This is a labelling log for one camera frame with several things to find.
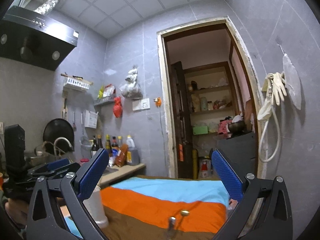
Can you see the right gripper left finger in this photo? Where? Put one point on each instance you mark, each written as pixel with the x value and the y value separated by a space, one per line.
pixel 88 175

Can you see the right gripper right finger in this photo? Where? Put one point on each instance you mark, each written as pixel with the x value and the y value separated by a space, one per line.
pixel 234 184

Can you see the white utensil holder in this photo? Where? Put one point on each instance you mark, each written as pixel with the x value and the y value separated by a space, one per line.
pixel 96 209

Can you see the gold spoon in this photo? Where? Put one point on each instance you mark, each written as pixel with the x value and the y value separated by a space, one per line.
pixel 180 218

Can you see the small steel spoon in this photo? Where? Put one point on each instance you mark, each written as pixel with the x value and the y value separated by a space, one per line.
pixel 171 227

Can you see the pink sponge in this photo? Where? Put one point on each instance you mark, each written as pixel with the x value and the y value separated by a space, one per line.
pixel 83 161

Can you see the dark soy sauce bottle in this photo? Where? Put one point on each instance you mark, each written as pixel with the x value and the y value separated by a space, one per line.
pixel 94 147

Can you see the tall vinegar bottle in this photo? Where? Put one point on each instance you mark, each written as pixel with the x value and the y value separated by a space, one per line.
pixel 100 143

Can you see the hanging mesh strainer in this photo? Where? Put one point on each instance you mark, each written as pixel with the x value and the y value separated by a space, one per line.
pixel 84 141

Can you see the red spice bag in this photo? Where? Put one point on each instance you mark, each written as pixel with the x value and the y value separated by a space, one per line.
pixel 122 155

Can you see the red label sauce bottle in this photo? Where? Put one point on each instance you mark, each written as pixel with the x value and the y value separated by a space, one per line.
pixel 114 146

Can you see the steel faucet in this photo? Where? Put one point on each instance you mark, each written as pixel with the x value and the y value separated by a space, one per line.
pixel 61 148

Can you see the black wok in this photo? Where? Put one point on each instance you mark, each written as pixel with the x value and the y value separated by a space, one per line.
pixel 58 128

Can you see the large oil jug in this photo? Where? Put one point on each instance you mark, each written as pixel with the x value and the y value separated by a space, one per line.
pixel 132 152

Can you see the black pot on cabinet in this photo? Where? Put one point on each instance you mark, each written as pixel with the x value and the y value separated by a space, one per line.
pixel 237 127

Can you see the orange blue brown tablecloth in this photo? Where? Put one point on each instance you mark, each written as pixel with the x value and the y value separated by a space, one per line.
pixel 139 208

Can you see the red plastic bag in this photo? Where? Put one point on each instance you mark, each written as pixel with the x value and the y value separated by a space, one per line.
pixel 117 108

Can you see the grey plastic bag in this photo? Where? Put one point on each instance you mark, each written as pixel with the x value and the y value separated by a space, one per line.
pixel 131 88

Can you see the white rubber gloves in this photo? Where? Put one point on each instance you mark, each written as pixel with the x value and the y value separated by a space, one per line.
pixel 274 87

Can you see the hanging clear plastic bag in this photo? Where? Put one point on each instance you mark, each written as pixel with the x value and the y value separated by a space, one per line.
pixel 292 80

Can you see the black range hood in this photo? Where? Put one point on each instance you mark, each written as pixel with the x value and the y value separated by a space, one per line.
pixel 36 39

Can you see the white wall basket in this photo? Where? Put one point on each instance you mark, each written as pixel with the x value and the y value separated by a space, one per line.
pixel 91 119

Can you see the grey wall shelf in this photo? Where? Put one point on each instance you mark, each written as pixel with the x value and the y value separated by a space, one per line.
pixel 104 100

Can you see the white wall socket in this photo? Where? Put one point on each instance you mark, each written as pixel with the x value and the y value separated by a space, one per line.
pixel 141 104

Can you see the white top wall rack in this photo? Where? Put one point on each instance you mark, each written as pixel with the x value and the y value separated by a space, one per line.
pixel 76 83

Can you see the orange wall plug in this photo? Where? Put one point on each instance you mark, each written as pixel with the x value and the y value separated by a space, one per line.
pixel 158 102

